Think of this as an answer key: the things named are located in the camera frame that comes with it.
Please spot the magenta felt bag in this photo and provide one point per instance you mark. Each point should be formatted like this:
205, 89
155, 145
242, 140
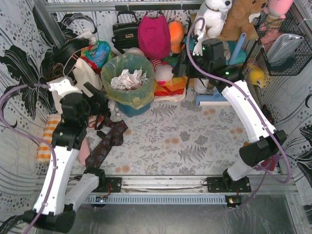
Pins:
154, 37

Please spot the pink white plush doll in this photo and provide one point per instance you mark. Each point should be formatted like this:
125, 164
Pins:
163, 71

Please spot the orange checkered cloth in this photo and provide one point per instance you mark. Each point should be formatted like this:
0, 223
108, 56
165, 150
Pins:
44, 152

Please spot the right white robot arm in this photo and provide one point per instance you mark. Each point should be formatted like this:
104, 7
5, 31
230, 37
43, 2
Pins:
258, 129

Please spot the yellow plush duck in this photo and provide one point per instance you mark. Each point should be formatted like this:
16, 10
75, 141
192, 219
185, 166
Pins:
255, 73

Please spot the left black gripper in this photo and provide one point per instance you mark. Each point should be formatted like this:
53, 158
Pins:
98, 98

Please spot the rainbow striped cloth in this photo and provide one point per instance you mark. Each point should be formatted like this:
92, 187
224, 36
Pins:
174, 87

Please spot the orange plush toy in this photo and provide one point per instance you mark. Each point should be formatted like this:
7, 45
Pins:
177, 34

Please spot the black hat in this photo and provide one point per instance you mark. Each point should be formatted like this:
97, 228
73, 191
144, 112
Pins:
62, 54

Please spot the crumpled white paper trash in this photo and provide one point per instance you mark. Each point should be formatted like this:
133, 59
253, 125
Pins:
129, 81

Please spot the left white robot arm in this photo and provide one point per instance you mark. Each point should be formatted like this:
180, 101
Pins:
55, 208

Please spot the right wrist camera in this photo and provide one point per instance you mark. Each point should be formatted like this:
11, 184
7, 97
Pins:
198, 51

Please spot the light blue squeegee tool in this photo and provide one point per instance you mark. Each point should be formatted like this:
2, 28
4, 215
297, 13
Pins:
227, 79

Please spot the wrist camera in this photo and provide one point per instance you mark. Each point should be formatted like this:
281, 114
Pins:
198, 51
63, 88

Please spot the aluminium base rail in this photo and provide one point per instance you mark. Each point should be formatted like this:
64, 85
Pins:
190, 184

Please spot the cream canvas tote bag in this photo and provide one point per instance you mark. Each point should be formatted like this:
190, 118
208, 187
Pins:
82, 73

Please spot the teal plastic trash bin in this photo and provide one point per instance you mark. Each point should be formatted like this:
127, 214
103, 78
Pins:
132, 107

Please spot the yellow plastic trash bag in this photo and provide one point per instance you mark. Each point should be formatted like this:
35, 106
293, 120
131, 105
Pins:
114, 68

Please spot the pink cloth roll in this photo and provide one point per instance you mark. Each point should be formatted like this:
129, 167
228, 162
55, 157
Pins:
84, 152

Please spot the grey foil pouch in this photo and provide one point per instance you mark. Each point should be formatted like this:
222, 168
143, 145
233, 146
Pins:
283, 47

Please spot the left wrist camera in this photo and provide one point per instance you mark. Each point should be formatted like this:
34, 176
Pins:
63, 88

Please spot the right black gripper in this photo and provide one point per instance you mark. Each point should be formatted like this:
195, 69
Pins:
183, 62

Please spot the pink plush toy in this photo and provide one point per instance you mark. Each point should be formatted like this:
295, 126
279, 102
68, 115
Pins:
276, 10

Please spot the white plush dog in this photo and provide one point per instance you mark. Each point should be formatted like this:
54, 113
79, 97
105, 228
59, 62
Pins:
215, 13

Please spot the teal cloth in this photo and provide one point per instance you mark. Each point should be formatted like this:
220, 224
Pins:
241, 56

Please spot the dark patterned necktie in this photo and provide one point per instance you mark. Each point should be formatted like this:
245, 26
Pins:
111, 134

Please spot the black wire basket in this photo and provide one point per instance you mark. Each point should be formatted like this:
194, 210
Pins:
268, 33

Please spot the black leather handbag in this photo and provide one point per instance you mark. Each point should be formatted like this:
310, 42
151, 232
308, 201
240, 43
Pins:
125, 34

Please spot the brown teddy bear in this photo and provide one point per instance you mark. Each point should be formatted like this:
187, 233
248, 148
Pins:
240, 19

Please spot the colourful striped cloth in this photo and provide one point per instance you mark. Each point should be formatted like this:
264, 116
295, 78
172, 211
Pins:
98, 54

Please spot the white fluffy plush lamb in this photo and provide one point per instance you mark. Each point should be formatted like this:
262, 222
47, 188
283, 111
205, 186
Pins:
134, 51

